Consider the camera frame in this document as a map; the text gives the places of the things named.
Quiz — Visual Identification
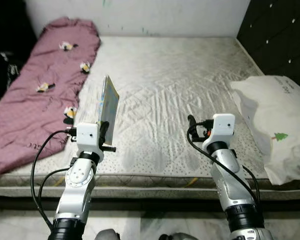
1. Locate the black bag with white print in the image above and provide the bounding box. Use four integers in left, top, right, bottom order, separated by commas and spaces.
0, 50, 23, 96

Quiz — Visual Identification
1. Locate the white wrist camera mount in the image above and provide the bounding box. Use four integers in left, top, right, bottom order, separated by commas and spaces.
202, 113, 236, 153
75, 123, 105, 162

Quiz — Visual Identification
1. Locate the purple blanket with penguin print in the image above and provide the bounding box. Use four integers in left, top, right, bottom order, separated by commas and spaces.
0, 16, 101, 177

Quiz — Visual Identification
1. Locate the white pillow with tree print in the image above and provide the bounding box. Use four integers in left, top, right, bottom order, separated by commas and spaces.
230, 75, 300, 186

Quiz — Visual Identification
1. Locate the grey robot right leg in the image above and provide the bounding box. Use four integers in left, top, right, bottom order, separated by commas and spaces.
157, 232, 198, 240

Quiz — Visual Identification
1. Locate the grey robot leg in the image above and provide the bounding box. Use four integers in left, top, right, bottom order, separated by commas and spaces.
157, 232, 198, 240
94, 229, 121, 240

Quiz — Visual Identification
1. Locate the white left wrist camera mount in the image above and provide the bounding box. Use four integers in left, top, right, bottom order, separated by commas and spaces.
75, 123, 105, 162

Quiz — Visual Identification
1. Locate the dark tufted headboard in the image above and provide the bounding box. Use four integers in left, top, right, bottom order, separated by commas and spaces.
236, 0, 300, 98

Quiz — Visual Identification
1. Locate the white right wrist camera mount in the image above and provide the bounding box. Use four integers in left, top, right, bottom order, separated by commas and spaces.
202, 113, 236, 153

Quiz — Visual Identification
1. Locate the blue children's book yellow border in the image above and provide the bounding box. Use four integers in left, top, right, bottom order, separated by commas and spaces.
98, 75, 120, 146

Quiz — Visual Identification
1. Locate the white quilted mattress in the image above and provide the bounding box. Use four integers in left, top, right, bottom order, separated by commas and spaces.
0, 35, 300, 201

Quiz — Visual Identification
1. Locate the grey robot left leg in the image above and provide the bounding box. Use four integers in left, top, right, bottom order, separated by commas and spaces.
94, 229, 121, 240

